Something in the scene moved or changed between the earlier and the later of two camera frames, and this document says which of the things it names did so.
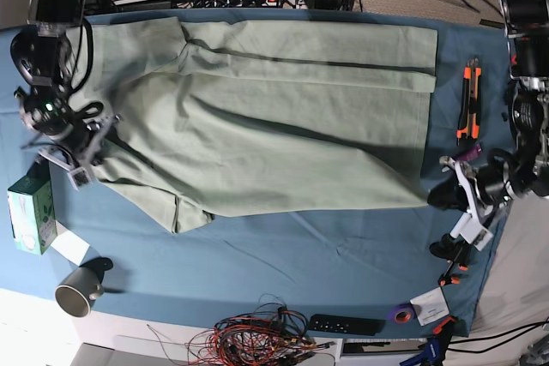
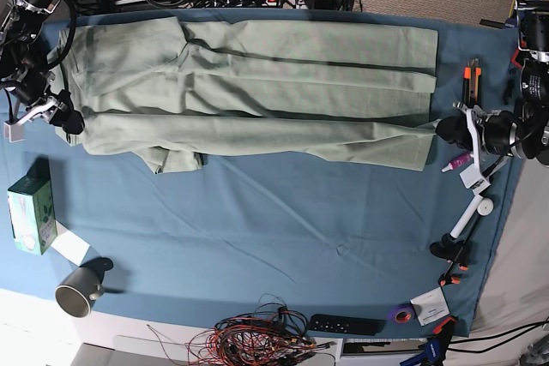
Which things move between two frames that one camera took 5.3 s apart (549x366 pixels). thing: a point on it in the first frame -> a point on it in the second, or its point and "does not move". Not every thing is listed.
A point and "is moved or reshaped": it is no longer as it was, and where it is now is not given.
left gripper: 486,191 -> 493,132
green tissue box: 32,209 does not move
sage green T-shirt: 241,117 is moved or reshaped
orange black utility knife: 469,112 does not move
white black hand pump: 451,247 does not move
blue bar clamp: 436,347 does not move
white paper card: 431,307 does not move
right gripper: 83,146 -> 66,116
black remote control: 346,325 does not move
